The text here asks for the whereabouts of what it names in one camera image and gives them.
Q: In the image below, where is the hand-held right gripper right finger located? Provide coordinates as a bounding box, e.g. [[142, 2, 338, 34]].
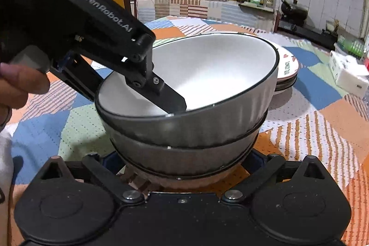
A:
[[221, 154, 328, 205]]

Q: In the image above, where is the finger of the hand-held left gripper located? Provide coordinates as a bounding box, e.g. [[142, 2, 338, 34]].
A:
[[125, 34, 187, 114], [51, 51, 103, 104]]

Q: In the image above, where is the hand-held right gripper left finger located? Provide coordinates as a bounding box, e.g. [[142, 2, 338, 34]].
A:
[[40, 153, 145, 205]]

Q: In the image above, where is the white ribbed bowl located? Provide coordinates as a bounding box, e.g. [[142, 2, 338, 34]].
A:
[[95, 33, 280, 148], [108, 110, 267, 189]]

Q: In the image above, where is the white carrot print plate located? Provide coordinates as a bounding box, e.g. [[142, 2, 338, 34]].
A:
[[272, 43, 300, 83]]

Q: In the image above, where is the person's left hand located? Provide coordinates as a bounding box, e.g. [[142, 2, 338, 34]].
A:
[[0, 62, 51, 132]]

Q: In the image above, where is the patchwork tablecloth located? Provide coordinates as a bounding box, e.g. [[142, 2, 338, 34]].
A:
[[9, 15, 369, 246]]

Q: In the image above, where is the cloth covered kitchen counter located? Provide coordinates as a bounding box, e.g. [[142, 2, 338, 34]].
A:
[[135, 0, 276, 31]]

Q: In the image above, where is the person's white clothing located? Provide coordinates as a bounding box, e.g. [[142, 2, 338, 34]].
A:
[[0, 128, 14, 193]]

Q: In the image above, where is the white tissue pack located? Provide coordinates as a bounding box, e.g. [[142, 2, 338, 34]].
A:
[[329, 50, 369, 98]]

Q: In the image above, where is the gas stove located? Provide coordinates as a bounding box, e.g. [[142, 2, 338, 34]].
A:
[[277, 19, 338, 48]]

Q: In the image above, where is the black wok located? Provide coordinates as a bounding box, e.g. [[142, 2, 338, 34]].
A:
[[280, 0, 309, 27]]

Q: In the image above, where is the green plastic basket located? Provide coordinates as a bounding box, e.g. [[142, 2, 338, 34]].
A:
[[334, 33, 367, 60]]

